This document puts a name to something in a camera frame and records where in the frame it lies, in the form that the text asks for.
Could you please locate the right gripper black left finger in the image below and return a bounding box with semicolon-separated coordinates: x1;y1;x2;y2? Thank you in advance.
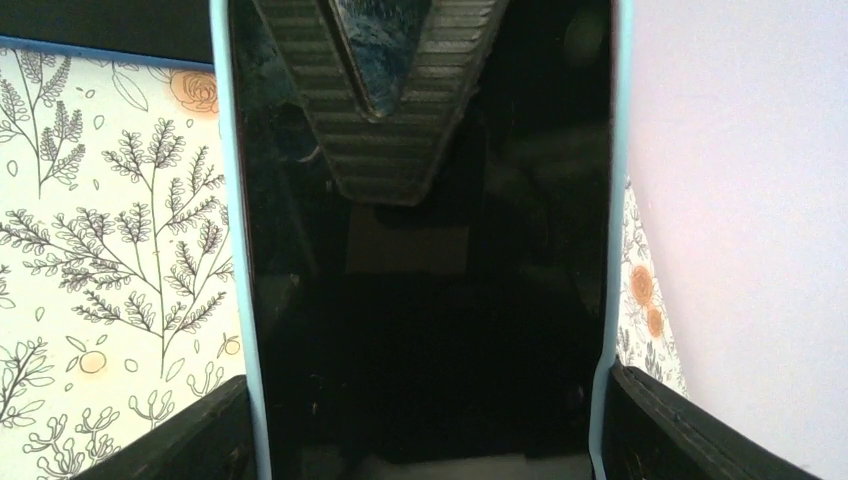
75;375;255;480

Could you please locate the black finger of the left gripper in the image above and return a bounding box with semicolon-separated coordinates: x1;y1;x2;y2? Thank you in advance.
257;0;507;206

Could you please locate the floral patterned table mat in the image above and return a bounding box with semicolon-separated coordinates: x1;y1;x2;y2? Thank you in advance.
1;48;655;479

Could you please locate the dark blue phone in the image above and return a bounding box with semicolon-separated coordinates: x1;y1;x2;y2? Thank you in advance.
1;0;214;71

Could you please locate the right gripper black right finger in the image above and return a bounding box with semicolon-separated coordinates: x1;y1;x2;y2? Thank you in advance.
601;361;815;480

